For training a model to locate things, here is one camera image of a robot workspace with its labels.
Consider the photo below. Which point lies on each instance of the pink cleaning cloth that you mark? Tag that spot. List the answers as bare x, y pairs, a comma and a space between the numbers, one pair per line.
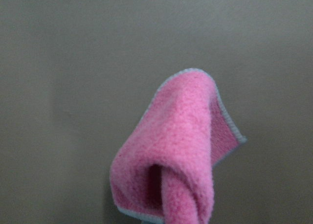
163, 172

